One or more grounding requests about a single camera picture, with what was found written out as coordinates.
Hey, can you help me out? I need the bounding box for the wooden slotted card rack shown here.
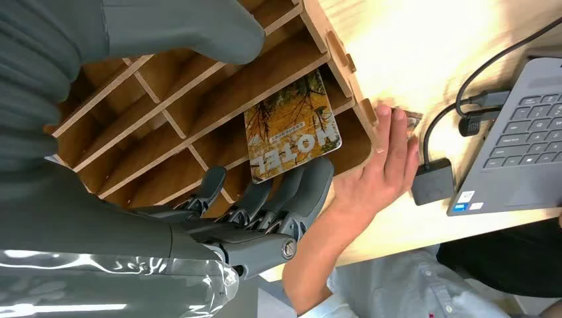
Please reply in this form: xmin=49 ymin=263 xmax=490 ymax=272
xmin=44 ymin=0 xmax=384 ymax=221

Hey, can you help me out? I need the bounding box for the black cable with plug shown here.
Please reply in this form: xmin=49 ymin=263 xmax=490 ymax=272
xmin=455 ymin=17 xmax=562 ymax=138

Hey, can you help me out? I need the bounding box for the grey laptop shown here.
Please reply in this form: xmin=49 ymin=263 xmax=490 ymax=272
xmin=447 ymin=57 xmax=562 ymax=217

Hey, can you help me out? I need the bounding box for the ribbed grey right arm sleeve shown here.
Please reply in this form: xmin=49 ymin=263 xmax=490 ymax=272
xmin=0 ymin=0 xmax=109 ymax=178

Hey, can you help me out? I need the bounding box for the yellow hotel key card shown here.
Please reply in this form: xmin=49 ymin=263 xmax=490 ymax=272
xmin=243 ymin=68 xmax=343 ymax=184

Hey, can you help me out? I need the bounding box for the black adapter box with cable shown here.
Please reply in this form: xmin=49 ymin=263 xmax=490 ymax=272
xmin=410 ymin=89 xmax=512 ymax=207

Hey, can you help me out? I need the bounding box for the person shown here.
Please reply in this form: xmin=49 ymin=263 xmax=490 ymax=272
xmin=298 ymin=217 xmax=562 ymax=318

